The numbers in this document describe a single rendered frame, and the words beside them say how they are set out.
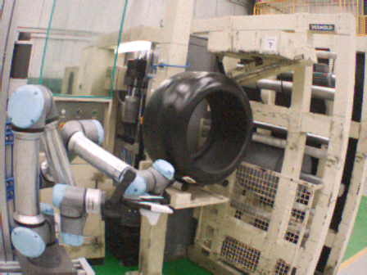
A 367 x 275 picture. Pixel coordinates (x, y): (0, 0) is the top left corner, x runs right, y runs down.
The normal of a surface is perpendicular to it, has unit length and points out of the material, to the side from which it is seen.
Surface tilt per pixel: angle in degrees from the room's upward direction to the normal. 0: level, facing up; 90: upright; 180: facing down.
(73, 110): 90
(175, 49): 90
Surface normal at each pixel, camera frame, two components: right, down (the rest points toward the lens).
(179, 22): 0.58, 0.18
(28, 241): 0.11, 0.28
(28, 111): 0.14, 0.02
